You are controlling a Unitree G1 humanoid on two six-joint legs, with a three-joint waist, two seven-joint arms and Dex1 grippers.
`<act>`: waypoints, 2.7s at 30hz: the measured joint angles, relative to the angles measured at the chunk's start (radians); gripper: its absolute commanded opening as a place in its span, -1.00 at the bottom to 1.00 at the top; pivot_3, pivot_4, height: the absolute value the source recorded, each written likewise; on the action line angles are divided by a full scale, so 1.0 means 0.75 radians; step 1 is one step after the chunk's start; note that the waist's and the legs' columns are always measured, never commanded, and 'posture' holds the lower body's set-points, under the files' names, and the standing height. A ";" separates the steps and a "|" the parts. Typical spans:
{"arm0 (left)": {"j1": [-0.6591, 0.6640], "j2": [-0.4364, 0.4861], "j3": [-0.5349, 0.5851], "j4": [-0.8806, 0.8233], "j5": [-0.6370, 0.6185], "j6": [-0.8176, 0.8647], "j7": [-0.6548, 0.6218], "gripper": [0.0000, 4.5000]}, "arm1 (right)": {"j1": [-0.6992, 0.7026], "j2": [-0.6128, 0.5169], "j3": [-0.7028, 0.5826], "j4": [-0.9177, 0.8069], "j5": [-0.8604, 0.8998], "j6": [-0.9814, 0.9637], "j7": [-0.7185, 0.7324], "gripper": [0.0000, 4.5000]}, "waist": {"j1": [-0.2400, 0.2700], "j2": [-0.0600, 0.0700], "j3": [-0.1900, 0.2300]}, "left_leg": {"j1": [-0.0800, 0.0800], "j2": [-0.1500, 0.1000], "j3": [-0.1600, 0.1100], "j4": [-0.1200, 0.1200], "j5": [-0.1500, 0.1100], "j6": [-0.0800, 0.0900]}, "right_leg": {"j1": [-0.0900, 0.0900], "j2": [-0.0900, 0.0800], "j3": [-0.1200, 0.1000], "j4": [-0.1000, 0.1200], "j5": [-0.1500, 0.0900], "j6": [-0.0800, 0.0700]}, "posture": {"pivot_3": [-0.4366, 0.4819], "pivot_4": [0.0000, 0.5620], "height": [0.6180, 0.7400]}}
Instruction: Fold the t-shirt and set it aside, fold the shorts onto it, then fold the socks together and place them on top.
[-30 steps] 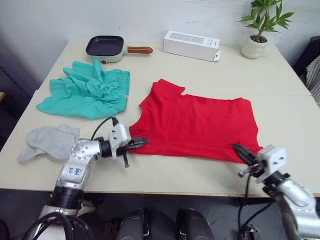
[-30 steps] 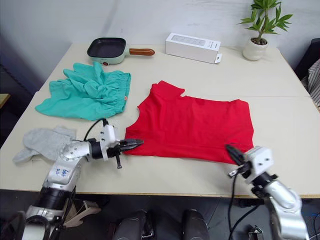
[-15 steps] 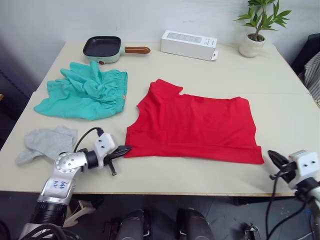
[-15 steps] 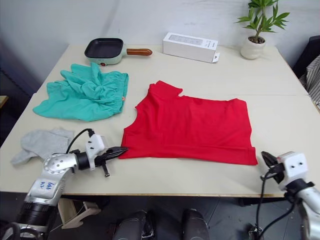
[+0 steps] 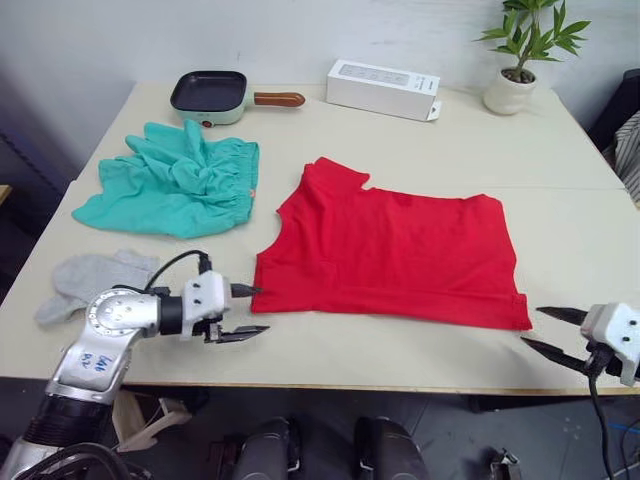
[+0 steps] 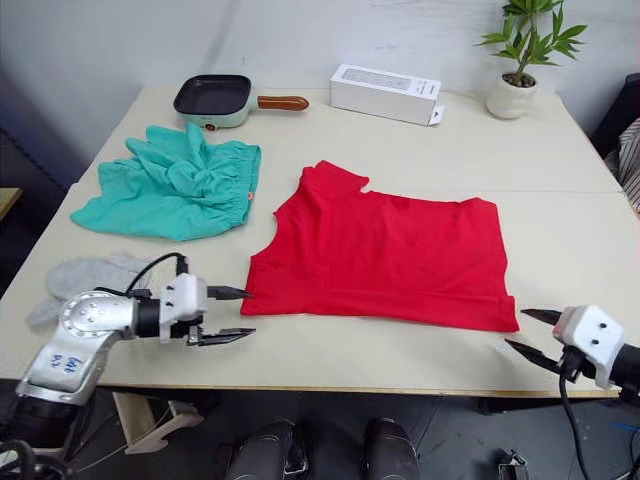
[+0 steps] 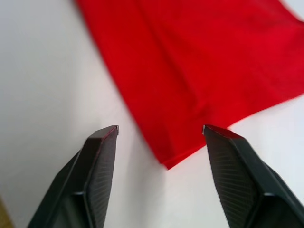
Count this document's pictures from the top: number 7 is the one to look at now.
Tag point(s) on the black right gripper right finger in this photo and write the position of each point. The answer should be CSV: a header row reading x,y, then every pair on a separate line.
x,y
237,175

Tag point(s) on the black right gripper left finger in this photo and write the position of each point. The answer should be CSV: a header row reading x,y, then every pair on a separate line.
x,y
95,175

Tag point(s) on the red t-shirt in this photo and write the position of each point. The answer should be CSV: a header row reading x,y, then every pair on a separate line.
x,y
190,71

